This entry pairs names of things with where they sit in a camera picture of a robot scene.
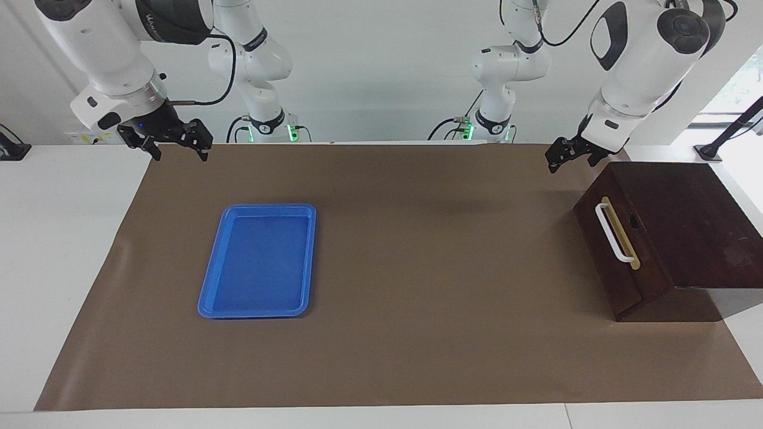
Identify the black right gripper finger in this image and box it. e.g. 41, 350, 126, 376
122, 130, 163, 161
184, 119, 213, 163

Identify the black desk clamp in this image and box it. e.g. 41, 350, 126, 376
0, 123, 32, 161

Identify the brown table mat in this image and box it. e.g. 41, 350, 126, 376
34, 142, 763, 412

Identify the blue plastic tray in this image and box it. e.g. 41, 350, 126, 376
197, 203, 317, 319

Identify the white wall socket box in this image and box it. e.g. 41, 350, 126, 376
64, 115, 129, 145

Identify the black angled stand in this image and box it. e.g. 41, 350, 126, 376
693, 95, 763, 163

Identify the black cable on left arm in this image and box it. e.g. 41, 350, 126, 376
529, 0, 604, 47

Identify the wooden drawer with white handle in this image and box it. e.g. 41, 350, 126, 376
581, 162, 675, 299

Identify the dark wooden cabinet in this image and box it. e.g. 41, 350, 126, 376
573, 162, 763, 322

